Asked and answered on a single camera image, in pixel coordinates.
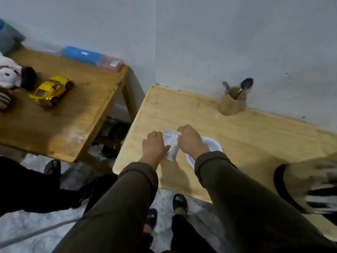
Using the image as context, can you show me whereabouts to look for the blue plastic box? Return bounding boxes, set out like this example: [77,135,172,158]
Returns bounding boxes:
[62,46,104,66]

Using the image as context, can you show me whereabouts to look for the white round plate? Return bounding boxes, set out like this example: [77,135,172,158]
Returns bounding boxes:
[186,136,224,169]

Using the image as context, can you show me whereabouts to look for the person's sandal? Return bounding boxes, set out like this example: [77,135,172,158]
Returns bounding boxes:
[44,159,62,182]
[172,193,189,215]
[143,208,158,246]

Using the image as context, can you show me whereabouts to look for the person's left forearm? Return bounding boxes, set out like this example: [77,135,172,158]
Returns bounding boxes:
[52,162,159,253]

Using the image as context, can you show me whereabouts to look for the white paper napkin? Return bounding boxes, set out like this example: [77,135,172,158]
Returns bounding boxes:
[162,129,182,162]

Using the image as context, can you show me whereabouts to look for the pink and white plush toy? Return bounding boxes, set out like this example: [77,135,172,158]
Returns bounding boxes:
[0,52,37,111]

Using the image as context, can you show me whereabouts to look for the yellow toy car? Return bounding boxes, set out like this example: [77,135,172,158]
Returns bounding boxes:
[28,76,75,107]

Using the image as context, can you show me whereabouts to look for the grey cable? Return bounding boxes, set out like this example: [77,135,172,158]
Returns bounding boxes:
[0,218,81,248]

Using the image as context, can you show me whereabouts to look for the person's left hand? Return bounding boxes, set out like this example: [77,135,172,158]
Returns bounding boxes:
[139,131,171,166]

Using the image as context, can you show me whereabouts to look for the person's leg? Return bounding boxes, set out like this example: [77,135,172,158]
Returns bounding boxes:
[0,156,118,217]
[170,207,217,253]

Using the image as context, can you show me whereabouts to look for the black shoe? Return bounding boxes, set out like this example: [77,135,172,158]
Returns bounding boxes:
[101,124,131,158]

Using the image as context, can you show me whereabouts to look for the large metal spoon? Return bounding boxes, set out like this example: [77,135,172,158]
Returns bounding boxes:
[234,78,254,100]

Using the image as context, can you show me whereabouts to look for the person's left sandal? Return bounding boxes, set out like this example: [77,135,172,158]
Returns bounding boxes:
[143,208,158,246]

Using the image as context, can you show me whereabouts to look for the person's right sandal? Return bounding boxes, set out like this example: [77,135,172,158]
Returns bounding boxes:
[172,193,189,215]

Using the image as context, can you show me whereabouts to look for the person's right leg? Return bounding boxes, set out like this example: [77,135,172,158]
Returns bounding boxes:
[170,207,217,253]

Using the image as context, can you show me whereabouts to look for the pink translucent plastic box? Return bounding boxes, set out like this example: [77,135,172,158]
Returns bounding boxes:
[96,55,125,73]

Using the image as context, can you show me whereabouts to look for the person's right forearm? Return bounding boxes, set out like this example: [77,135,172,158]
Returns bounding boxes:
[194,151,337,253]

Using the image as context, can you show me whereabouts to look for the brown wooden side table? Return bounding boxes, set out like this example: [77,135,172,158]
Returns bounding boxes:
[0,45,138,175]

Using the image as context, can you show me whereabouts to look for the wooden utensil holder cup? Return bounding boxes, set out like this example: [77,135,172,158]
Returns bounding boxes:
[217,87,247,116]

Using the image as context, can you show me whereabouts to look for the person's right hand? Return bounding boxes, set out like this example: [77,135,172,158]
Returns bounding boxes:
[177,125,211,161]

